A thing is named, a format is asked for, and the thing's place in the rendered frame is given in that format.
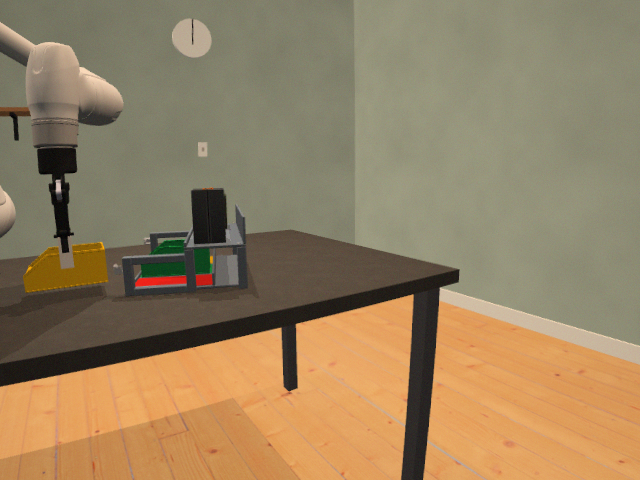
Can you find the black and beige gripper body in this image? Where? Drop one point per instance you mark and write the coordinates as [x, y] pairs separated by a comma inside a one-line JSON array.
[[57, 161]]

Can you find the green bin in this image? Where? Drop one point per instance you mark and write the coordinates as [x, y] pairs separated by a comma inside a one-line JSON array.
[[202, 261]]

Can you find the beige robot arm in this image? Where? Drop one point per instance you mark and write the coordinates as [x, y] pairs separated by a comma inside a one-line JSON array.
[[57, 92]]

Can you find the yellow bin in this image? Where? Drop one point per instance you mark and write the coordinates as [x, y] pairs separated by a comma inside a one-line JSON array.
[[89, 268]]

